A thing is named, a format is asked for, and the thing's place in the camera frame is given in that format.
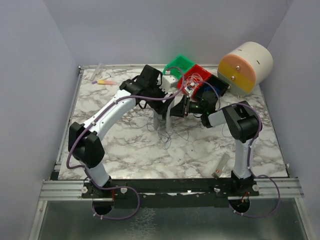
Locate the small grey staples box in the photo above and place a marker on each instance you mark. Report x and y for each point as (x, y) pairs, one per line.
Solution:
(220, 166)

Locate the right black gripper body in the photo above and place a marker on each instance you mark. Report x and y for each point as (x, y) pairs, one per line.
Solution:
(186, 108)

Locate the red plastic bin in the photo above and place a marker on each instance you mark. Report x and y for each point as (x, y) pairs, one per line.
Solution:
(195, 74)

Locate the black plastic bin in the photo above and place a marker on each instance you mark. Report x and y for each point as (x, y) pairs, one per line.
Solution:
(219, 86)

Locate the large beige cylinder drum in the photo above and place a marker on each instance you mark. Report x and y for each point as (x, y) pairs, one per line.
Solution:
(245, 67)

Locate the black mounting base bar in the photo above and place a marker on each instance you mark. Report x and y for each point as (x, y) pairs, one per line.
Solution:
(170, 193)

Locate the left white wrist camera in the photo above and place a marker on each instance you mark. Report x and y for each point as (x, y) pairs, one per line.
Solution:
(166, 83)

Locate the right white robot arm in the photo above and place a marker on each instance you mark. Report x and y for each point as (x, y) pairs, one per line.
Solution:
(243, 122)

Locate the green plastic bin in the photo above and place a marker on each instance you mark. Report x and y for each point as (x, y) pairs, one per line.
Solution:
(182, 62)

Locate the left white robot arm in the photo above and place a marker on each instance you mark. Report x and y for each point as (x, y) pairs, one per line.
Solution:
(85, 139)

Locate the pink yellow marker pen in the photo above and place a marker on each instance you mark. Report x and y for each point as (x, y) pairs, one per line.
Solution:
(104, 82)

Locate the grey plastic cable spool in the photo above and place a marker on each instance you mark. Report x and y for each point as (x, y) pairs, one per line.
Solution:
(175, 108)

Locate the clear plastic tube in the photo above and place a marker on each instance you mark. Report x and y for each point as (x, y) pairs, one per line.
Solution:
(96, 71)

